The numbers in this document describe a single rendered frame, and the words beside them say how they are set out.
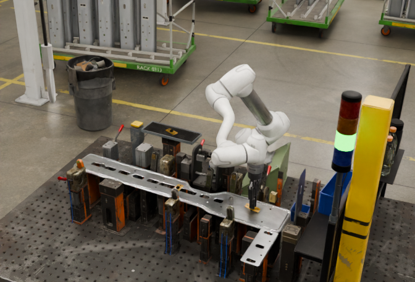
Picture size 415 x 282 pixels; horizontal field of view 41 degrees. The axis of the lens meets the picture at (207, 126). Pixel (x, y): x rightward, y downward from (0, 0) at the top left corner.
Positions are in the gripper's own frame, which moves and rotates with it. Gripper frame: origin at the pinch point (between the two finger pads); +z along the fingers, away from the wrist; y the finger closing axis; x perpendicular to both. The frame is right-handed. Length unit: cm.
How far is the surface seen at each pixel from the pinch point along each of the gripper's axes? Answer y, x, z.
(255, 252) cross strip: 31.8, 14.3, 5.8
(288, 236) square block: 17.0, 26.1, 1.9
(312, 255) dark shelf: 24.4, 41.4, 2.9
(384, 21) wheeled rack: -670, -39, 79
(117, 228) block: 21, -78, 31
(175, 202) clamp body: 18.0, -38.6, 1.6
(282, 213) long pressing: -5.4, 15.6, 5.8
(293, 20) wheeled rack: -601, -168, 78
